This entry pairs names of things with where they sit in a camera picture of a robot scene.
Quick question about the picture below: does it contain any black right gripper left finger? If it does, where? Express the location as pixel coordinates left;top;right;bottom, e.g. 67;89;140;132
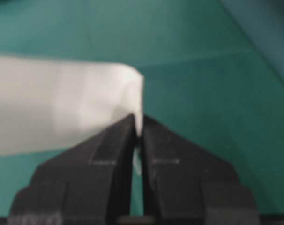
7;115;135;225

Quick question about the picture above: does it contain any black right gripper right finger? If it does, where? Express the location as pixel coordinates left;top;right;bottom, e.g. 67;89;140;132
142;117;259;225

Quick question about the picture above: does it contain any white duct tape roll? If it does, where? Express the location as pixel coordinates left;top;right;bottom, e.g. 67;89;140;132
0;56;144;156

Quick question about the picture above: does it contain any green table cloth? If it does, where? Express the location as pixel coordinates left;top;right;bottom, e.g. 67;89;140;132
0;0;284;214

